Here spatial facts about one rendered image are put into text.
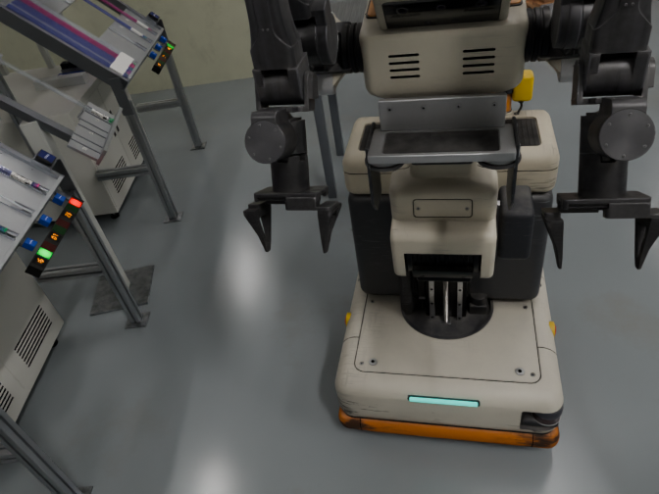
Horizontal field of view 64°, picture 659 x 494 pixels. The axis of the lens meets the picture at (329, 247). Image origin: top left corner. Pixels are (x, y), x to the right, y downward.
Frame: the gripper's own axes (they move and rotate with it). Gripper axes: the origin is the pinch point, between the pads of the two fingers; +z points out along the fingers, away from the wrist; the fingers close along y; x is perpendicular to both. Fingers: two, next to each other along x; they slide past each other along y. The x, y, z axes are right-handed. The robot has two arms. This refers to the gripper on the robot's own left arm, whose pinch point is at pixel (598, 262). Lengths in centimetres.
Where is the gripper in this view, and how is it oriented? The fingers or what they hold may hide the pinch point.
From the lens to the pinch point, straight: 80.8
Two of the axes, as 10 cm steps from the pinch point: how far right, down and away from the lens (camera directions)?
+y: 9.7, -0.1, -2.6
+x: 2.5, -2.3, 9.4
